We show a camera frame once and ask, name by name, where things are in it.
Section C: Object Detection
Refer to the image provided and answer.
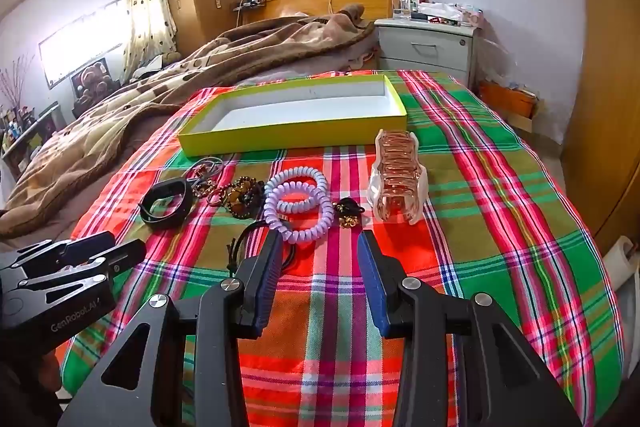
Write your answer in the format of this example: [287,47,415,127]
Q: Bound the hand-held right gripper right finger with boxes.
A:
[357,229,583,427]

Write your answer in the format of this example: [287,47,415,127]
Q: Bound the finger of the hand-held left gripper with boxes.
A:
[0,231,118,280]
[20,240,147,304]

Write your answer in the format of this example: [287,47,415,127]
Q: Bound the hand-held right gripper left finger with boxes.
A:
[57,229,286,427]

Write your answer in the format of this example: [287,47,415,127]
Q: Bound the black wristband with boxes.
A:
[139,178,193,224]

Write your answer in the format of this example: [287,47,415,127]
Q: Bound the purple coil hair tie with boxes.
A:
[263,187,335,244]

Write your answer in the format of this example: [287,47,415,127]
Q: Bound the amber bead bracelet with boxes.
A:
[224,177,266,219]

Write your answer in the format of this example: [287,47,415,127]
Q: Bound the clear pink hair claw clip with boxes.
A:
[367,128,430,225]

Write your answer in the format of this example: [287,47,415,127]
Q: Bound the grey cord bracelet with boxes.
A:
[187,157,224,185]

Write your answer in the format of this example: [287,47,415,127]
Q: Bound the yellow-green shallow box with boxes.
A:
[177,74,408,158]

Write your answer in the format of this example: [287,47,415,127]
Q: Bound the person's left forearm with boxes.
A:
[0,337,66,427]

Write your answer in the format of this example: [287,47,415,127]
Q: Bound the plaid bed sheet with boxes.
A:
[60,69,626,427]

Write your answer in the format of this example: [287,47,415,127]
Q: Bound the shelf with bottles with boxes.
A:
[0,102,62,168]

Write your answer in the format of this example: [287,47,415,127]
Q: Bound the brown patterned blanket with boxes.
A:
[0,4,379,239]

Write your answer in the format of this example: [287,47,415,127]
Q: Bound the teddy bear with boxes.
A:
[70,58,112,104]

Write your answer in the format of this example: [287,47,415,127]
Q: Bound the dry branches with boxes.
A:
[0,54,37,108]

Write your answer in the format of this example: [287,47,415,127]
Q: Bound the window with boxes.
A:
[39,0,127,91]

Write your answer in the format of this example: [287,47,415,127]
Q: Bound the orange box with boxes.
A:
[480,79,539,121]

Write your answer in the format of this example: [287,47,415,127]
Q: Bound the white nightstand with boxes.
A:
[374,18,477,88]

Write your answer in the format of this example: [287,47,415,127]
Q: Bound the dotted curtain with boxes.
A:
[123,0,177,80]

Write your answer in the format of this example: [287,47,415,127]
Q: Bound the tissue box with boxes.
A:
[416,2,485,28]

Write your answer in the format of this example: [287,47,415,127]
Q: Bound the wooden door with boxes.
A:
[560,0,640,250]

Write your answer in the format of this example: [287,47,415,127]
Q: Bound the black hair tie with button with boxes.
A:
[225,219,301,279]

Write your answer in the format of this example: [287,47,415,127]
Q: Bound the black hair tie gold ornament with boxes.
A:
[332,199,374,229]

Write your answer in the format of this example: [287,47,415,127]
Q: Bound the pale lavender coil hair tie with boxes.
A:
[264,165,328,208]

